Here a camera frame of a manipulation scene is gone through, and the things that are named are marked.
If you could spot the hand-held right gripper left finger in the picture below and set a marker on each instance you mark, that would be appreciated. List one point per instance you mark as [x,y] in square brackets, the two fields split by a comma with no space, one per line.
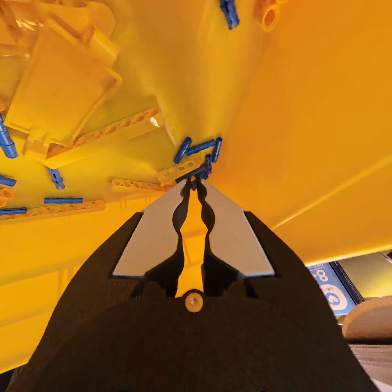
[147,245]

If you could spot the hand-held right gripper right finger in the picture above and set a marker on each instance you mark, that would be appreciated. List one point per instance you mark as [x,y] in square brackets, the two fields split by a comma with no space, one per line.
[239,245]

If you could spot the blue connector pin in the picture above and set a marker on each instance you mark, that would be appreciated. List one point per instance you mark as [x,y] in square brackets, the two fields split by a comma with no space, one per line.
[201,175]

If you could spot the yellow plastic bin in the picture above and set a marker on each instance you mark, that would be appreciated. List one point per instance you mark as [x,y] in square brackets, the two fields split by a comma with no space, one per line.
[306,122]

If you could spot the blue robot kit box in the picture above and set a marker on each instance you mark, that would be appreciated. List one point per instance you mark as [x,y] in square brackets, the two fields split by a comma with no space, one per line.
[333,291]

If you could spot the pile of yellow building parts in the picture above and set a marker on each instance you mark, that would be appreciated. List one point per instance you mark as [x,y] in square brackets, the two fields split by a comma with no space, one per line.
[61,85]

